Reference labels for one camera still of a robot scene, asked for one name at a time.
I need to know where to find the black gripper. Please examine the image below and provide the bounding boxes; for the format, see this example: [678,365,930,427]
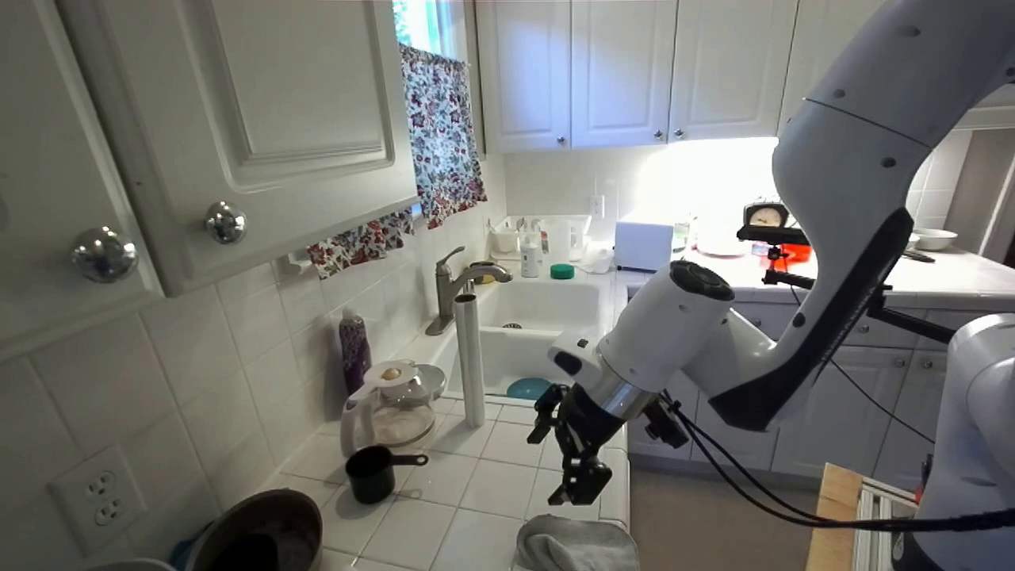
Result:
[522,382,627,510]

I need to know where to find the black measuring scoop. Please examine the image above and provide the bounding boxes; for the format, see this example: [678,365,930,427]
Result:
[342,440,431,509]

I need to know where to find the black pan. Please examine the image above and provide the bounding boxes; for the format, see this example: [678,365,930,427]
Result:
[183,484,328,571]

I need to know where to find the white upright cylinder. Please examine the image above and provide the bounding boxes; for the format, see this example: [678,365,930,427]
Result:
[454,292,489,432]

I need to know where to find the teal bowl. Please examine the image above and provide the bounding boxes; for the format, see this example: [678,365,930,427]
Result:
[504,374,554,404]

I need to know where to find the white folded towel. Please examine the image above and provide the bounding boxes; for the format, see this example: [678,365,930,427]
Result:
[513,514,645,571]

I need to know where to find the white ceramic sink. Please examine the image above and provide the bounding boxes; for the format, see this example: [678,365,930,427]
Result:
[479,275,631,401]

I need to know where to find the grey round dish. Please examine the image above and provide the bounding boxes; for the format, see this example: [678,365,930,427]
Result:
[409,361,450,404]

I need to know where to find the white soap bottle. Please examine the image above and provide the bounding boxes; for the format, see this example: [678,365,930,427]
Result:
[520,233,545,281]

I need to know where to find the silver sink faucet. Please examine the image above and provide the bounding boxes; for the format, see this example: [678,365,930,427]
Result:
[426,245,516,339]

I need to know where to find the clear countertop containers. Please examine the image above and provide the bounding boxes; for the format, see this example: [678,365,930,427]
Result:
[486,211,595,264]

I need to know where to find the white box appliance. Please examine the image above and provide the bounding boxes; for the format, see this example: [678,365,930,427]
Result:
[611,220,677,275]

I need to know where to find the purple bottle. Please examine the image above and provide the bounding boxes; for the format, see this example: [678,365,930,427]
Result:
[329,307,375,401]

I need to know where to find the white base cabinet row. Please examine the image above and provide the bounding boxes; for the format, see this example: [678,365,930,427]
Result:
[627,295,962,489]

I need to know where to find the floral curtain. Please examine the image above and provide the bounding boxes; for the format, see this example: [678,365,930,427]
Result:
[306,41,492,278]

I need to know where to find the round silver cabinet knob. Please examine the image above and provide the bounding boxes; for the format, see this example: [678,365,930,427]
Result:
[70,220,144,281]
[199,197,250,247]

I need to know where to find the white bowl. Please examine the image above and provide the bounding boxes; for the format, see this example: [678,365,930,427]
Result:
[915,226,962,258]

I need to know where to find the window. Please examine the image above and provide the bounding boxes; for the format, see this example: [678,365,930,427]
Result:
[390,0,469,59]

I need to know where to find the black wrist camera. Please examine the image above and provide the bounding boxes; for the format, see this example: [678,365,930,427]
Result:
[642,392,692,452]

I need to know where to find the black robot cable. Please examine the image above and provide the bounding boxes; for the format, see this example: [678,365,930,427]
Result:
[663,295,1015,535]

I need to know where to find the orange black camera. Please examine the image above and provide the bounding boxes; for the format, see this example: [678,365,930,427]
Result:
[737,199,819,292]

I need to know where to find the aluminium mounting frame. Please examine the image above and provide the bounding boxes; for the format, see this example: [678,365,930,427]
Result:
[854,478,919,571]

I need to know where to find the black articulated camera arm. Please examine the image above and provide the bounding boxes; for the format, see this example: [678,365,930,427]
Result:
[762,268,962,346]

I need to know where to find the white wall cabinet row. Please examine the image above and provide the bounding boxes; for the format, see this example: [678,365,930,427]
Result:
[473,0,890,151]

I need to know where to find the wide white wall cabinet door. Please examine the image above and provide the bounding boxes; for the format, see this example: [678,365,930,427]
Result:
[58,0,422,299]

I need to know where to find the white wall outlet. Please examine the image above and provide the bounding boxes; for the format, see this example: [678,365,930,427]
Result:
[44,440,153,553]

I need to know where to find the narrow white wall cabinet door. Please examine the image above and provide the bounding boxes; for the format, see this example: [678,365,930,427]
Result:
[0,0,169,360]

